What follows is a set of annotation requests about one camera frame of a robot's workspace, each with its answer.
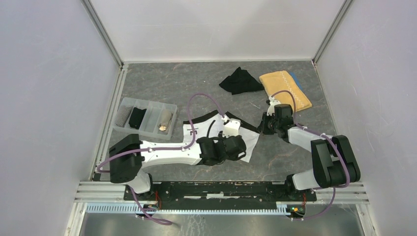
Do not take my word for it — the white underwear black waistband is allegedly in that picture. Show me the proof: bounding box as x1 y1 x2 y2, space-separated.
182 110 260 163

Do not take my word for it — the beige rolled cloth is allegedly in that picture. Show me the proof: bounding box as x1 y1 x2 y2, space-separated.
158 110 173 133

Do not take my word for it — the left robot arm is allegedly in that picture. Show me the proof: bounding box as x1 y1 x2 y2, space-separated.
108 134 246 201

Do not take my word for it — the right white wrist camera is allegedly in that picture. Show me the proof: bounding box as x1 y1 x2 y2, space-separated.
266 96 281 117

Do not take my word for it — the clear plastic organizer box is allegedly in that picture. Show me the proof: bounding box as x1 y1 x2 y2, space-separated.
112 97 178 140

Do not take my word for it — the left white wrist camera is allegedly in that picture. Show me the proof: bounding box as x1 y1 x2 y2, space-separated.
222 118 241 138

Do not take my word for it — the black underwear beige waistband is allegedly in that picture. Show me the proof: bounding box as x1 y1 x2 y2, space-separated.
128 107 147 129

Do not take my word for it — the blue cloth under towel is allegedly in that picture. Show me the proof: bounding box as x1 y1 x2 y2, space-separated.
289 72 303 91

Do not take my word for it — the grey striped rolled cloth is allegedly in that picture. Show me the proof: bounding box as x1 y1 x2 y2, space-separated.
115 106 133 127

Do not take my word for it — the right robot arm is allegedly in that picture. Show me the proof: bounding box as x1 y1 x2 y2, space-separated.
257 104 361 201

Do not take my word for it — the aluminium frame rail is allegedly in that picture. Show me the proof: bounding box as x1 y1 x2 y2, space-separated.
75 181 370 216

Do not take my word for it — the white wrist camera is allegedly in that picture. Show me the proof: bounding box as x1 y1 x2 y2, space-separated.
222 118 241 138
266 96 281 117

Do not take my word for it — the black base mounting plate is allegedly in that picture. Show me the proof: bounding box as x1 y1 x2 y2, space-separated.
135 181 317 210

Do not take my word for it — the folded yellow towel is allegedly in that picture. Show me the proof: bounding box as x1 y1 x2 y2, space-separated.
259 70 312 112

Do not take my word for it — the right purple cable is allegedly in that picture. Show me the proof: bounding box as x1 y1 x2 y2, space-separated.
270 89 351 221

